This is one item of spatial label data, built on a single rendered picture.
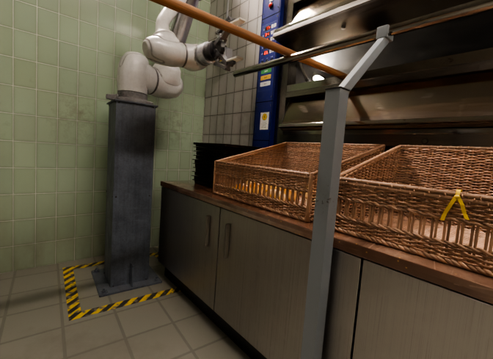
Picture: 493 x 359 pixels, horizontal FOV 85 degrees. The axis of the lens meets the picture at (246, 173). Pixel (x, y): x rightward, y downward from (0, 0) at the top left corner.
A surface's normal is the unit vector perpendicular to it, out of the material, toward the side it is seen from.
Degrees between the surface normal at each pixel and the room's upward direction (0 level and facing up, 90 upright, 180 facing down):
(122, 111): 90
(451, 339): 90
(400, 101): 70
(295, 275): 90
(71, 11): 90
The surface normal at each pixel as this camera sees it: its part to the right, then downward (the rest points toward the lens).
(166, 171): 0.64, 0.11
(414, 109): -0.69, -0.34
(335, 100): -0.76, 0.00
